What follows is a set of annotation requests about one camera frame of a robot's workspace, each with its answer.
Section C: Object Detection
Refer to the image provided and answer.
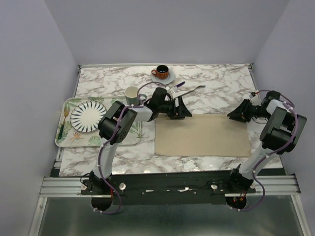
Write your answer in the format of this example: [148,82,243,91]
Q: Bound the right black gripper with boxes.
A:
[227,99,271,123]

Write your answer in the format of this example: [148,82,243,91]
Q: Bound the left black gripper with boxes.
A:
[157,96,191,119]

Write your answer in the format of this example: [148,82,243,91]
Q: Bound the beige cloth napkin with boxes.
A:
[155,114,251,157]

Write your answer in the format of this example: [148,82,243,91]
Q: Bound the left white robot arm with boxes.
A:
[88,88,192,194]

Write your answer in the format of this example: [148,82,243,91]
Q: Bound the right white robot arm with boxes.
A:
[226,90,307,193]

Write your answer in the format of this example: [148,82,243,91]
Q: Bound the white saucer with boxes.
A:
[150,68,176,85]

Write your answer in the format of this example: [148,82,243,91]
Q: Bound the silver fork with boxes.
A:
[180,85,206,96]

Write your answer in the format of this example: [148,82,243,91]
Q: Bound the brown coffee cup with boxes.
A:
[151,65,169,80]

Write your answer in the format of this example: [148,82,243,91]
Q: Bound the grey and cream mug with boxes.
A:
[125,86,147,106]

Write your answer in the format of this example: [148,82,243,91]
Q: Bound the white plate with blue stripes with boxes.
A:
[70,101,107,133]

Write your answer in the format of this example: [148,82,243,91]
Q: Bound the white tray with leaf print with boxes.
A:
[54,96,143,148]

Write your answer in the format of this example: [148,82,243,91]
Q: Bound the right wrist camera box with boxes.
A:
[250,92,261,106]

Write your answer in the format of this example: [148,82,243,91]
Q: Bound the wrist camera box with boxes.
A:
[165,86,181,100]
[250,92,261,106]

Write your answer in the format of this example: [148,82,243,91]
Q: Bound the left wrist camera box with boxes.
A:
[165,86,181,100]

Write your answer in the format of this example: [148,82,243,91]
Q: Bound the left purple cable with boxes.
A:
[93,82,170,215]

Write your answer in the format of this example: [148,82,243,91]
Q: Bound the gold fork with green handle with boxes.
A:
[58,105,69,140]

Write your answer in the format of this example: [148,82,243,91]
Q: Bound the aluminium frame rail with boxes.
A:
[39,176,301,198]

